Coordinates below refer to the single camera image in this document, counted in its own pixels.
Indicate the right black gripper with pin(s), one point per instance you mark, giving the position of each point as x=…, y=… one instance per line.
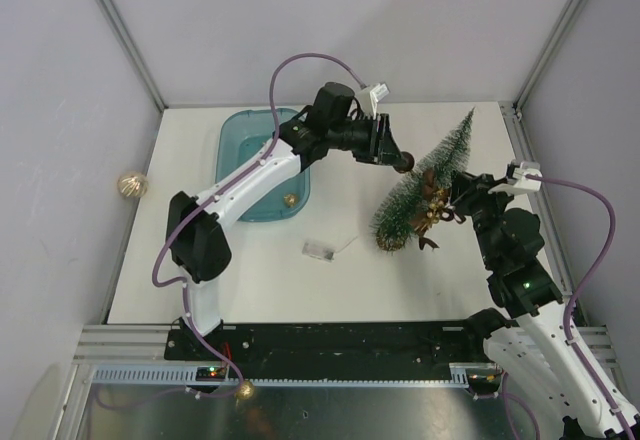
x=468, y=189

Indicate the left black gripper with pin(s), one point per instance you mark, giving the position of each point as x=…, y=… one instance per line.
x=379, y=146

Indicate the dark brown bauble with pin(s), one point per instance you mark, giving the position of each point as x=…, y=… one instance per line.
x=405, y=163

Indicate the brown ribbon pile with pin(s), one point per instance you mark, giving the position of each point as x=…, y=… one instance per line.
x=435, y=207

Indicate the small green christmas tree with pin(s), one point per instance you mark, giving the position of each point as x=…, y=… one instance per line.
x=390, y=223

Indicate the clear light string battery box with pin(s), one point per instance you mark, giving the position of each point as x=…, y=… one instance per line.
x=318, y=251

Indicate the white gold striped bauble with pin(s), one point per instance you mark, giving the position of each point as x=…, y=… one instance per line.
x=132, y=185

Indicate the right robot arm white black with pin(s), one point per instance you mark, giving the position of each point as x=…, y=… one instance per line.
x=530, y=332

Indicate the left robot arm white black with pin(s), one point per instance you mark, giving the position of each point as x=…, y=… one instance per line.
x=338, y=119

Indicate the blue plastic tray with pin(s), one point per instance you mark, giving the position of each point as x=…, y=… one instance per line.
x=242, y=135

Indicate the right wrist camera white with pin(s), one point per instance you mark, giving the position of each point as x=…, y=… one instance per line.
x=521, y=178

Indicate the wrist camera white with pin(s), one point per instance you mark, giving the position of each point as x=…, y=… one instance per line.
x=369, y=98
x=521, y=178

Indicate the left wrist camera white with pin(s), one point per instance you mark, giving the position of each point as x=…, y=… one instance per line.
x=369, y=98

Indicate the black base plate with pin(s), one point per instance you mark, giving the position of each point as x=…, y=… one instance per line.
x=457, y=340

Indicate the right aluminium frame post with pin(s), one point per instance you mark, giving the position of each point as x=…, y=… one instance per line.
x=560, y=30

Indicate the aluminium frame post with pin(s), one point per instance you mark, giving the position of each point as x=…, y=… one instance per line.
x=122, y=34
x=560, y=30

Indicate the left aluminium frame post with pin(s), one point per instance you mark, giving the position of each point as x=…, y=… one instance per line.
x=122, y=34

